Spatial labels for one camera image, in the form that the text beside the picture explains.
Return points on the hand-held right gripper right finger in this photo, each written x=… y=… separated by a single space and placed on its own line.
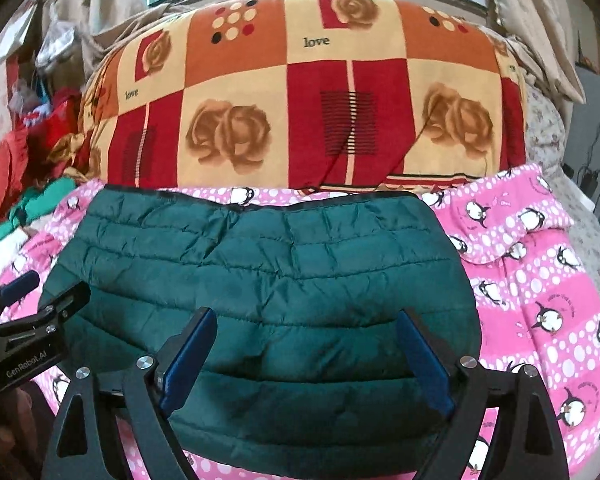
x=425 y=360

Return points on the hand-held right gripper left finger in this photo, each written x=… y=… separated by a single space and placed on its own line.
x=187 y=355

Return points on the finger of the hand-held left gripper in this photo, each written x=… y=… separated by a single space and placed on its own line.
x=20 y=282
x=67 y=300

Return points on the dark green puffer jacket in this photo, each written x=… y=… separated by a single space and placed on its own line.
x=280 y=270

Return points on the pile of red clothes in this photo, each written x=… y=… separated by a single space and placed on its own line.
x=20 y=160

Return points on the light green cloth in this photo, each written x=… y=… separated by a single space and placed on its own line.
x=35 y=205

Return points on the pink penguin print blanket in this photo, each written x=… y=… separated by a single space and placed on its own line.
x=530 y=270

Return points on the clear plastic bag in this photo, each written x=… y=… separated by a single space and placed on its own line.
x=55 y=42

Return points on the floral bed sheet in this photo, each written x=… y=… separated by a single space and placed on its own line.
x=545 y=130

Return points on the rose print checked blanket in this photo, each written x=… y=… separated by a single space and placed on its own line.
x=280 y=85

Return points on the beige curtain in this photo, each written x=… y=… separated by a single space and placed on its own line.
x=95 y=5
x=530 y=20

